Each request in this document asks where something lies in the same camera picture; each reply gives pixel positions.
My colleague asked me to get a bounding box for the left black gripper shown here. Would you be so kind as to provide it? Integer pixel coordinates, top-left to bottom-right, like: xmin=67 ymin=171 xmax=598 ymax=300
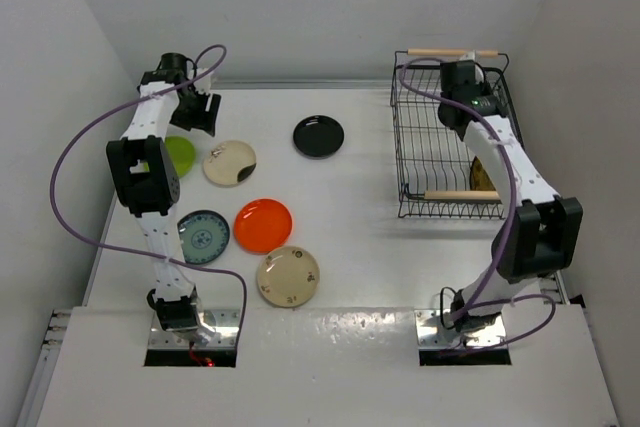
xmin=170 ymin=86 xmax=220 ymax=136

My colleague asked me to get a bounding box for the green plate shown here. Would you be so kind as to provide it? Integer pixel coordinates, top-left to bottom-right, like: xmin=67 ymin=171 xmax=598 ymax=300
xmin=165 ymin=136 xmax=196 ymax=178

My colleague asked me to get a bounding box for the yellow patterned plate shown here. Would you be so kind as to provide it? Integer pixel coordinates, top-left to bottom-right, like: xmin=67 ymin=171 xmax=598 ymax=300
xmin=469 ymin=157 xmax=495 ymax=192

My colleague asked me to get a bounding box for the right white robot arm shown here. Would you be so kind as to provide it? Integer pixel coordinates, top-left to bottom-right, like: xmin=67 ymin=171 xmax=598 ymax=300
xmin=438 ymin=59 xmax=583 ymax=332

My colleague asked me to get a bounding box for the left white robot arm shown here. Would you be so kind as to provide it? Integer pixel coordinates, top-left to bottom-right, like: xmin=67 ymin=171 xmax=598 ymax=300
xmin=106 ymin=53 xmax=221 ymax=345

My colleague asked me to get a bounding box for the cream plate with black patch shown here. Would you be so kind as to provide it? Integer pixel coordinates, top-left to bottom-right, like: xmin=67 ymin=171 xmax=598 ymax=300
xmin=202 ymin=140 xmax=257 ymax=187

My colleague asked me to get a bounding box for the blue patterned plate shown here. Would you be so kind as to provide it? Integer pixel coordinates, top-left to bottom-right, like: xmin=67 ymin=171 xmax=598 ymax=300
xmin=177 ymin=210 xmax=231 ymax=265

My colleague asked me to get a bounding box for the black plate far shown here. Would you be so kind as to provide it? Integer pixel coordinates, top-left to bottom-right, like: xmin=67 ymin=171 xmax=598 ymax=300
xmin=292 ymin=115 xmax=345 ymax=159

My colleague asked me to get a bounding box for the orange plate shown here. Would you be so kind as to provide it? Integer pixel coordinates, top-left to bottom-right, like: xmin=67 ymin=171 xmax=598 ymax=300
xmin=233 ymin=198 xmax=293 ymax=254

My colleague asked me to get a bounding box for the cream plate with flowers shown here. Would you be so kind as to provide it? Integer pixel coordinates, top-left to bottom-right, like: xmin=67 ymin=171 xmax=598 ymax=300
xmin=256 ymin=245 xmax=320 ymax=308

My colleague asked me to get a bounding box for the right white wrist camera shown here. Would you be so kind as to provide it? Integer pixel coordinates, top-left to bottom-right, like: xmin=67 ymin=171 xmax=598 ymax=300
xmin=459 ymin=50 xmax=481 ymax=62

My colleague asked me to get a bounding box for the black wire dish rack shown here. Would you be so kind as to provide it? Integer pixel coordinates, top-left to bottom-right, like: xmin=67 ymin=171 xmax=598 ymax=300
xmin=390 ymin=50 xmax=504 ymax=220

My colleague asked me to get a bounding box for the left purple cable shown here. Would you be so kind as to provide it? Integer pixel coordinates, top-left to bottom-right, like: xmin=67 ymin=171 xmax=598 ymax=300
xmin=49 ymin=44 xmax=248 ymax=348

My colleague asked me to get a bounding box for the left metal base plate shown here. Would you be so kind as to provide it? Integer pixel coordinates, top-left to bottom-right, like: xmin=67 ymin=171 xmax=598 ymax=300
xmin=147 ymin=309 xmax=241 ymax=350

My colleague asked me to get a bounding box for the metal base plate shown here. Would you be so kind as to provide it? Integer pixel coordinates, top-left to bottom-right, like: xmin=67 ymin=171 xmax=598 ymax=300
xmin=414 ymin=309 xmax=506 ymax=350
xmin=147 ymin=309 xmax=241 ymax=350

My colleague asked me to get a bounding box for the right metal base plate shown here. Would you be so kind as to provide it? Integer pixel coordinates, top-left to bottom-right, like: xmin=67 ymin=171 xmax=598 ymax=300
xmin=414 ymin=309 xmax=506 ymax=350

